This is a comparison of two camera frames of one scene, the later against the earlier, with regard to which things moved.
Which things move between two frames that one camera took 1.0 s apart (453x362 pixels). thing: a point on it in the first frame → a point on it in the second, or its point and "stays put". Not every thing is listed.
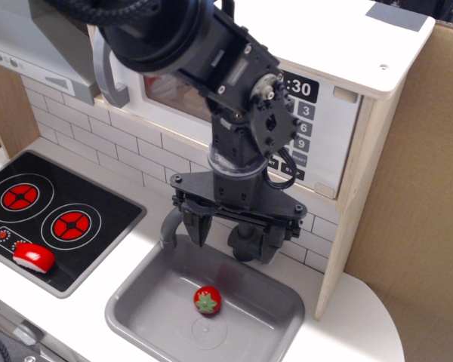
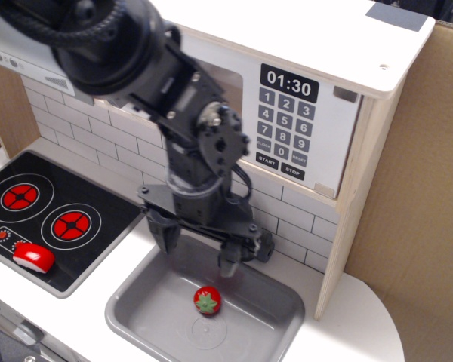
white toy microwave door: [326, 140] stays put
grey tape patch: [395, 16] stays put
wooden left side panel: [10, 121] stays put
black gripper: [202, 194] → [224, 214]
